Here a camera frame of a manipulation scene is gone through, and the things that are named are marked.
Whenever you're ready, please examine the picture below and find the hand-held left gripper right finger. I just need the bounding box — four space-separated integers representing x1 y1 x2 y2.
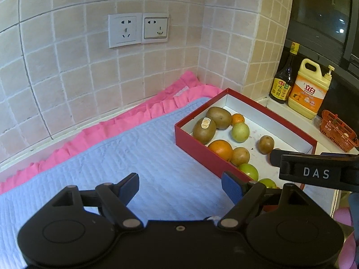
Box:
218 171 312 230

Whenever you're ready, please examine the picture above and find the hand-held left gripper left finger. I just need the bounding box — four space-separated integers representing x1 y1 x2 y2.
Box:
51 172 144 230

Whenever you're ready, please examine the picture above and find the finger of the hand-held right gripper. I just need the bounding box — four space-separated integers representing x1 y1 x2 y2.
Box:
269 149 307 169

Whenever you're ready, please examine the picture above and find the green apple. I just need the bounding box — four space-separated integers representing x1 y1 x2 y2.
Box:
257 178 278 189
231 122 250 142
238 163 259 182

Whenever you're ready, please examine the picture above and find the red cardboard box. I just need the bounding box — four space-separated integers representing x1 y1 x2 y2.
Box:
174 88 318 191

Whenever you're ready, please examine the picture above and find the small brown kiwi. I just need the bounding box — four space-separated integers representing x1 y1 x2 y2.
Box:
257 135 275 154

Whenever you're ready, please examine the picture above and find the yellowish brown kiwi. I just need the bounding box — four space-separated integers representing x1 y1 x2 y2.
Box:
230 147 250 167

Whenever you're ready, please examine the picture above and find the blue quilted mat pink frill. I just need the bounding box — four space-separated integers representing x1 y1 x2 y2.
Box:
0 71 249 269

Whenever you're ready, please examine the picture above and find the large orange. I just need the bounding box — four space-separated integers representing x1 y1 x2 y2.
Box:
208 139 234 161

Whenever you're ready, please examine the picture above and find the orange plastic basket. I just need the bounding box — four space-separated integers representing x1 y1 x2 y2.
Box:
319 109 359 152

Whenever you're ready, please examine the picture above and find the pink clothing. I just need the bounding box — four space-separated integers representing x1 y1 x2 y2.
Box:
333 206 359 269

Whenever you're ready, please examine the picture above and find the dark blue cloth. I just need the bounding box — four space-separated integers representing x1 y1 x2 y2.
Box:
348 193 359 244

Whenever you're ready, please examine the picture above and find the kiwi with sticker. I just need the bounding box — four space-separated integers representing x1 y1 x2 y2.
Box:
192 117 217 144

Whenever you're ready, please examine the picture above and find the large brown kiwi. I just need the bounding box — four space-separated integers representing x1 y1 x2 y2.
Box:
207 106 232 130

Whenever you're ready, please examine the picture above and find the yellow detergent pump bottle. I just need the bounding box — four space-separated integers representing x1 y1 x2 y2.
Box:
288 58 336 120

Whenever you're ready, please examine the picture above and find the dark soy sauce bottle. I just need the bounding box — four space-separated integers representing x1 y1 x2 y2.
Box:
269 41 300 104

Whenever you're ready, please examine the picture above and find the dark window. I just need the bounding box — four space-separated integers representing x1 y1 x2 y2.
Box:
286 0 359 72

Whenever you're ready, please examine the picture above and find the white wall socket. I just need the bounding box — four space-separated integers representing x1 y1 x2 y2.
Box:
108 13 143 48

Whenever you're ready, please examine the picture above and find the gold trimmed wall socket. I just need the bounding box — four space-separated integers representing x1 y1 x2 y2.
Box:
142 13 170 43

